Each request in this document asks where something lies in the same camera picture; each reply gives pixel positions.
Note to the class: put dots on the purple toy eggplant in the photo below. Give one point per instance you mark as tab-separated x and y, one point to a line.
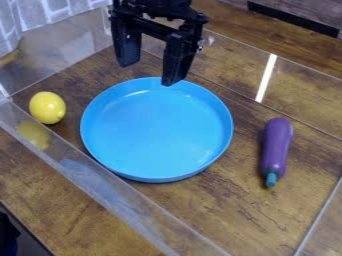
277	141

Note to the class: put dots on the yellow lemon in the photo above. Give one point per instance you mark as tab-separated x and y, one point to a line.
47	107

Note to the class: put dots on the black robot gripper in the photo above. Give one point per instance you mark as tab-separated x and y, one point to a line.
131	18

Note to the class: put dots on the white patterned curtain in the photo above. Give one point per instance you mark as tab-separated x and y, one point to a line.
23	15

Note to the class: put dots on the blue round tray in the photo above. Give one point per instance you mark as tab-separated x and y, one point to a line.
154	133

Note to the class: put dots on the clear acrylic enclosure wall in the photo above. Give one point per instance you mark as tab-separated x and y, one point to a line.
273	71

